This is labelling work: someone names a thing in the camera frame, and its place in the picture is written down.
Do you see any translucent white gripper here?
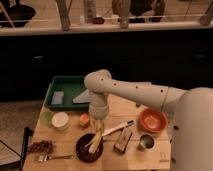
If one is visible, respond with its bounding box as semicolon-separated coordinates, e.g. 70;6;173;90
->
89;93;109;132

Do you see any silver fork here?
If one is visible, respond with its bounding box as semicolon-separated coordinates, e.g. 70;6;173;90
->
35;155;74;162

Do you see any metal cup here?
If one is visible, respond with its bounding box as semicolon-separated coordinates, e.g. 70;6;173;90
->
139;134;154;151

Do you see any white cup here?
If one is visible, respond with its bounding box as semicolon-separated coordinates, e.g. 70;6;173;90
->
51;112;69;131

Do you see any light green cup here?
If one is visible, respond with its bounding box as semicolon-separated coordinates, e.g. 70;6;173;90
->
40;111;54;127

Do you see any yellow banana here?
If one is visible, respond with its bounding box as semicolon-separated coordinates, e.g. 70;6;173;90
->
85;130;102;154

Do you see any orange bowl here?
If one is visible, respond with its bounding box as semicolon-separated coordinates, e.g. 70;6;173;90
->
138;108;168;133

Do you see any orange toy fruit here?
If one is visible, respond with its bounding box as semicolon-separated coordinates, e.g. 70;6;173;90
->
79;113;90;128

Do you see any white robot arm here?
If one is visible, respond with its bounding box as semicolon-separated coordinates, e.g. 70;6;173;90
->
84;69;213;171

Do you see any green plastic tray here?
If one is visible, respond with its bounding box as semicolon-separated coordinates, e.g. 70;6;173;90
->
44;76;89;111

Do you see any grey triangular cloth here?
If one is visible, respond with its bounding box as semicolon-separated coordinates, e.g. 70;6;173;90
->
73;89;90;103

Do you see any dark rectangular brush block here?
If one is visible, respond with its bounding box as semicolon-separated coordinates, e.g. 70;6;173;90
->
113;128;132;154

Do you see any dark purple bowl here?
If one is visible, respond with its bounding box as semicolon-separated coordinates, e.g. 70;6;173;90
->
76;133;103;163

